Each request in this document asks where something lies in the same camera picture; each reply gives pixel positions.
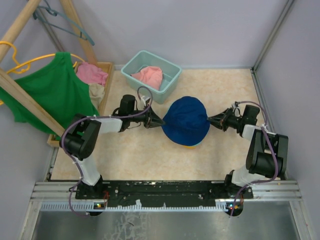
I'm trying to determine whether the orange bucket hat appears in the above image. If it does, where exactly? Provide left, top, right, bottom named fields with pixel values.
left=183, top=145, right=197, bottom=150

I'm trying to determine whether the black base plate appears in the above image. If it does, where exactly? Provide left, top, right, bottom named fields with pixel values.
left=74, top=179, right=254, bottom=208

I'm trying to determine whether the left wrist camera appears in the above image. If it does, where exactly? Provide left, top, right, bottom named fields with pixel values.
left=140, top=95, right=151, bottom=107

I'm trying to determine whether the aluminium rail frame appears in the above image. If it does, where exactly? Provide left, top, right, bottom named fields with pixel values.
left=30, top=180, right=302, bottom=216

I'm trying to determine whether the light teal plastic bin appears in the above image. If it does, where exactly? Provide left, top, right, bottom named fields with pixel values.
left=120, top=50, right=182, bottom=104

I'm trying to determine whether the dark blue bucket hat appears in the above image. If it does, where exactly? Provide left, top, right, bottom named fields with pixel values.
left=161, top=96, right=210, bottom=147

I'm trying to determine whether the pink cloth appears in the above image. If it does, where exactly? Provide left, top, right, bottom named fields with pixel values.
left=76, top=62, right=108, bottom=86

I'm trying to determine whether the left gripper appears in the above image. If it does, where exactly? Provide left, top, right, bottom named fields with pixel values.
left=128, top=103, right=166, bottom=129

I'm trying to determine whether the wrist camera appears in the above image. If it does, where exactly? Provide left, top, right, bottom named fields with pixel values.
left=232, top=101, right=240, bottom=110
left=140, top=95, right=151, bottom=107

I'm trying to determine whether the yellow hanger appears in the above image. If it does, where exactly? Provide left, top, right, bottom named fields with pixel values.
left=0, top=40, right=85, bottom=106

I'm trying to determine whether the green shirt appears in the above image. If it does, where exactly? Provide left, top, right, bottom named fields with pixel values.
left=15, top=52, right=99, bottom=129

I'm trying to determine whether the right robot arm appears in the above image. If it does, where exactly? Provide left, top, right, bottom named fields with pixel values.
left=207, top=102, right=289, bottom=198

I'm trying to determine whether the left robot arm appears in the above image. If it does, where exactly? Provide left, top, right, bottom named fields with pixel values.
left=59, top=94, right=165, bottom=199

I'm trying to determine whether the wooden clothes rack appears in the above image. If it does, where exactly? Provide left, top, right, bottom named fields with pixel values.
left=0, top=0, right=115, bottom=136

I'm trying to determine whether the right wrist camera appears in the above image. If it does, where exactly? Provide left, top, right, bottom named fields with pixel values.
left=232, top=101, right=240, bottom=110

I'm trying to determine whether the grey-blue hanger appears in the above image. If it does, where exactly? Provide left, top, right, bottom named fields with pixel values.
left=32, top=0, right=96, bottom=46

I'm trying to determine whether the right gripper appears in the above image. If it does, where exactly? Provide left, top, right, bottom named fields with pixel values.
left=206, top=107, right=245, bottom=132

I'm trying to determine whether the pink hat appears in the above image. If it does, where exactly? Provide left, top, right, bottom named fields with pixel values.
left=131, top=66, right=163, bottom=90

